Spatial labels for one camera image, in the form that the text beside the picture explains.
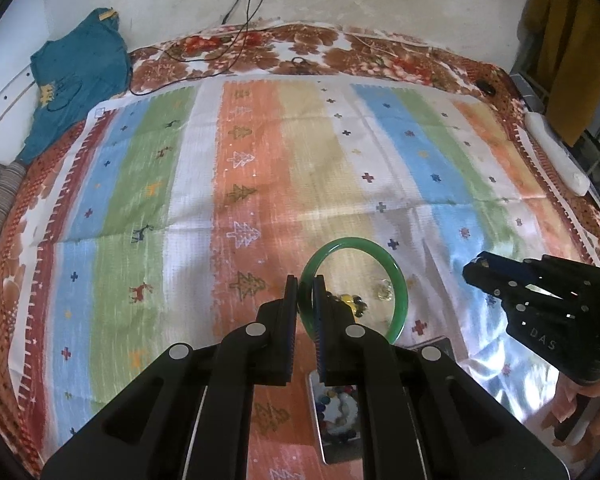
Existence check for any thin black cable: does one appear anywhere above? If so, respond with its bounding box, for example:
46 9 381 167
130 22 261 97

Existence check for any white rolled cloth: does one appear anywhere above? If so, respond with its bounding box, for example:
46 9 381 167
525 111 590 195

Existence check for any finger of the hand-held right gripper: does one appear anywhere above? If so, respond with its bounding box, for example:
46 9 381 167
462 260 561 314
480 254 600 301

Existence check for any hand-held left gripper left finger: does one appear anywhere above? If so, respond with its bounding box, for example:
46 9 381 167
40 275 301 480

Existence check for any striped colourful mat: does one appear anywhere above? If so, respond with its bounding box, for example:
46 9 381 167
7 80 600 480

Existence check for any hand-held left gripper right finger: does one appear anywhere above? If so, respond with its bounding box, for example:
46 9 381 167
310 275 568 480

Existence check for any mustard coat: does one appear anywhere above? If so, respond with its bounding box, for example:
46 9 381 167
527 0 600 147

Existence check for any silver metal tin box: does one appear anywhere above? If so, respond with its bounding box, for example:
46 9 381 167
305 337 453 463

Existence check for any person's right hand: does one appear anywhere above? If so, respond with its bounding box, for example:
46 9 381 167
550 375 600 441

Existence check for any green jade bangle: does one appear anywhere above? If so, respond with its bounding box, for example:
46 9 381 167
299 240 410 346

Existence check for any white and black bead bracelet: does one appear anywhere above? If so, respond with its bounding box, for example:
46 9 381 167
314 385 359 447

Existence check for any amber and brown bead bracelet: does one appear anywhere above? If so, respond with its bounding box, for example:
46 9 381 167
330 294 369 317

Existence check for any pale translucent bead bracelet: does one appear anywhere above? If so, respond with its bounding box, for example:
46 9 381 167
372 280 396 304

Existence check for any teal garment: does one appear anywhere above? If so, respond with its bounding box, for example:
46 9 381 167
19 7 133 166

